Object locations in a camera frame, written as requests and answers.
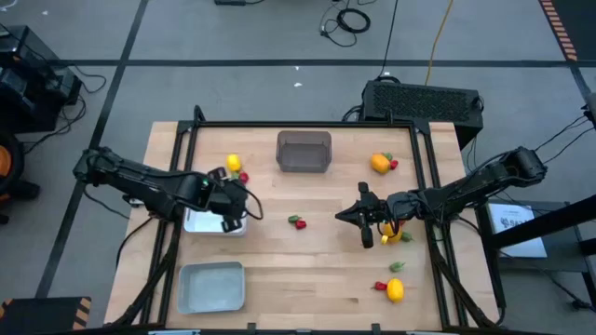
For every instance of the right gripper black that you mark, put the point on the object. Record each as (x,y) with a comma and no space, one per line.
(377,209)

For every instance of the orange and black machine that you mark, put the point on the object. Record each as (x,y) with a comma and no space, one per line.
(18,188)

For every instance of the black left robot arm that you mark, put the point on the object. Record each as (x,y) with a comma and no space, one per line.
(139,179)

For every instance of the yellow tag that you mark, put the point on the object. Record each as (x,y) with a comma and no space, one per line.
(384,240)

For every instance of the black side stand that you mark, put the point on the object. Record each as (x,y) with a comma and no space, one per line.
(559,218)

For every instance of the black equipment stack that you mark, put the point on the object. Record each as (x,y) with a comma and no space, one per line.
(28,88)

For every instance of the yellow lemon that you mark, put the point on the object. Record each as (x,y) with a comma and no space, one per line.
(395,290)
(233,163)

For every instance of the white paper sheet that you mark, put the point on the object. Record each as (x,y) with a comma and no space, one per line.
(517,232)

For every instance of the dark grey translucent basket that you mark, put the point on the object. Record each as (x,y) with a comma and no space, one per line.
(302,153)

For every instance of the light grey plastic basket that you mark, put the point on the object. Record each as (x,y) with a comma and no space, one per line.
(209,288)

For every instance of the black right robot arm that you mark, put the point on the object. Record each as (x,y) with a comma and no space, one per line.
(489,181)

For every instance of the black computer case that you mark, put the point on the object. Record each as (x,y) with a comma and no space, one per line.
(419,102)

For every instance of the small green pepper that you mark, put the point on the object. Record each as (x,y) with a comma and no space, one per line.
(406,237)
(293,218)
(235,176)
(388,156)
(396,266)

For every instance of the yellow orange citrus fruit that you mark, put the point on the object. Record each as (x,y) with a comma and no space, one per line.
(395,232)

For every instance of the white plastic basket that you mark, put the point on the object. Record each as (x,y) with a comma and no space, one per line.
(200,223)

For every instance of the small red pepper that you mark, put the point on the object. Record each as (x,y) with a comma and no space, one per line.
(244,178)
(381,286)
(394,164)
(301,224)

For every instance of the black metal table frame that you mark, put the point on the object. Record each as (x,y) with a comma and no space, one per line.
(302,124)

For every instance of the black mat with hazard stripes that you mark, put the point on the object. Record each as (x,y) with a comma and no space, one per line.
(582,23)

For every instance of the black box with hazard stripes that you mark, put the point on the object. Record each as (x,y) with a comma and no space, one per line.
(42,316)

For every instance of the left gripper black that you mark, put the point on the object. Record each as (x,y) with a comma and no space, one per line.
(226,200)

